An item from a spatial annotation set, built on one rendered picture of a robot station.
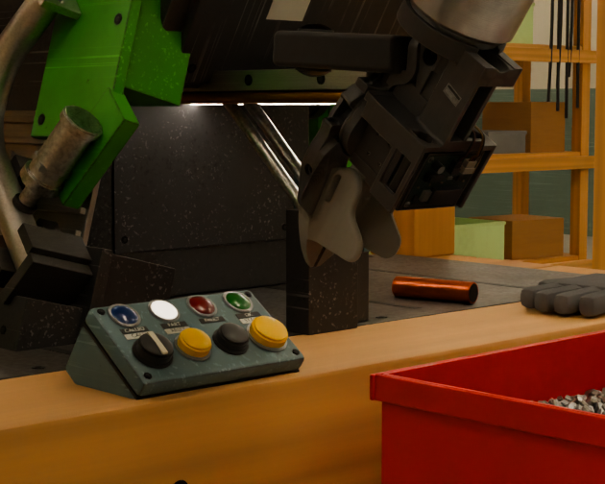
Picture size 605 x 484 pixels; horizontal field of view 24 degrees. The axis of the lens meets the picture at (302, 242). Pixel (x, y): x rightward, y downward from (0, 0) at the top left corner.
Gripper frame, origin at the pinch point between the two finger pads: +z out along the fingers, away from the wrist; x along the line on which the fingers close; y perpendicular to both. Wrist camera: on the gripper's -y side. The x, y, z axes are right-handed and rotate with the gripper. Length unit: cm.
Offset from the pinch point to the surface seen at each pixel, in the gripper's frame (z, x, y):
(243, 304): 8.6, -0.1, -3.3
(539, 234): 283, 551, -297
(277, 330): 7.8, 0.0, 0.6
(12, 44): 9.6, -1.0, -40.3
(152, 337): 7.7, -10.8, -0.4
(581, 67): 203, 576, -343
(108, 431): 11.0, -15.9, 4.4
